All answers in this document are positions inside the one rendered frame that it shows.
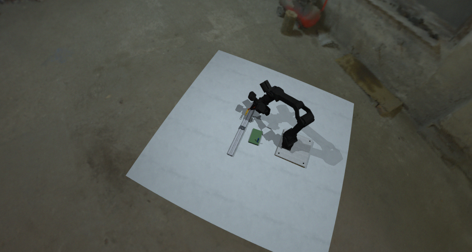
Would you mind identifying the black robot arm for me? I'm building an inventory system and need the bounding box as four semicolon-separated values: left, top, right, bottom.
256;80;315;150

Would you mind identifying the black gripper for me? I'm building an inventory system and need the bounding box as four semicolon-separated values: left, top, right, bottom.
248;91;270;116

